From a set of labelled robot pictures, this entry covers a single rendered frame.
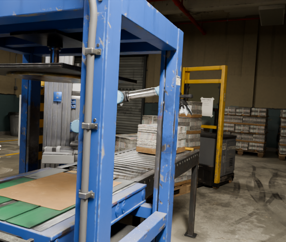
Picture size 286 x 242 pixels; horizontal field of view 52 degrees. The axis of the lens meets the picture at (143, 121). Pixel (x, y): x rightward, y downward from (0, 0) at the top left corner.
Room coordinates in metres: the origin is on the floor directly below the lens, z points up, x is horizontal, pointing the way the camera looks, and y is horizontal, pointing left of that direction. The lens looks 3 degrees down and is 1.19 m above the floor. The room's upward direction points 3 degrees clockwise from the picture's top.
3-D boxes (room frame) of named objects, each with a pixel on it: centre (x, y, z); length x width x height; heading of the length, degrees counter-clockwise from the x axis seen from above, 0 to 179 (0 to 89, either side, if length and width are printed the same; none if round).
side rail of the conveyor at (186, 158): (2.11, -0.25, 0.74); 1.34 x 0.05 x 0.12; 156
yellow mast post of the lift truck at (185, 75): (4.80, -0.66, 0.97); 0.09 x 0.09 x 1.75; 48
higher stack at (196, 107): (4.26, -0.62, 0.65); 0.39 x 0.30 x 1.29; 48
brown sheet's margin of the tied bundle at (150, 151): (2.42, -0.12, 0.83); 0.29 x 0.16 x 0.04; 59
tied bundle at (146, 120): (3.82, -0.22, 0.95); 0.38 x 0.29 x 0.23; 49
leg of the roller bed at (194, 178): (2.70, -0.51, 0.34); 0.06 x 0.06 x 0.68; 66
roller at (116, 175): (1.68, 0.22, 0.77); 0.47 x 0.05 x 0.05; 66
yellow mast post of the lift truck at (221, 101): (4.37, -1.15, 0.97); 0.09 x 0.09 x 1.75; 48
